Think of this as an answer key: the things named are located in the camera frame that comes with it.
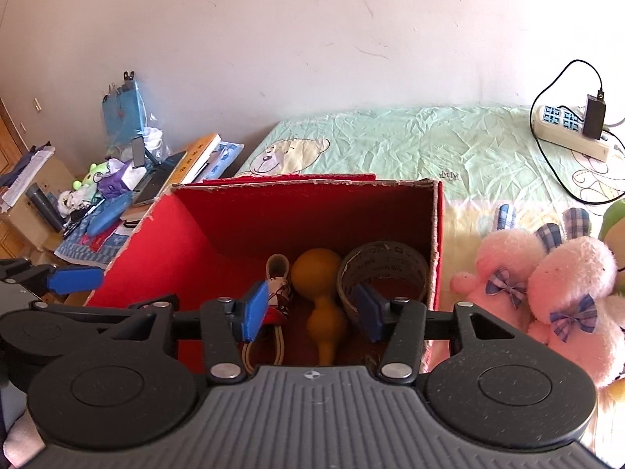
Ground fabric doll with loop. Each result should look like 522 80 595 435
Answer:
241 254 291 374

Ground printed packing tape roll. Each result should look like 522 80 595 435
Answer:
337 242 430 340

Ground orange wooden gourd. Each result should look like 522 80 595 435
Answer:
290 248 348 366

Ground person's left hand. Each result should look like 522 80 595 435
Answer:
3 412 45 468

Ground cardboard boxes pile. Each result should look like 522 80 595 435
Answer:
1 156 75 251

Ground large red cardboard box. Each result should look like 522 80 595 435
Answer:
84 172 446 377

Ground wooden wardrobe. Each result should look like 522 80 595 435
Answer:
0 99 31 260

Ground stack of books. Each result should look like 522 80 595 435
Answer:
120 133 244 224

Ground blue paper bag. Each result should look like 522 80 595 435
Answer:
102 71 147 156

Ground green cartoon bedsheet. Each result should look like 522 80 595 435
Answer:
238 106 624 301

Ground pink plush bunnies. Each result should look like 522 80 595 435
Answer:
450 204 624 388

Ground white power strip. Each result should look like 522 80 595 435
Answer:
531 105 609 162

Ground black charger adapter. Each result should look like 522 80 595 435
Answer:
582 89 606 140

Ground black charger cable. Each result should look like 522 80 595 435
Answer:
529 58 625 207

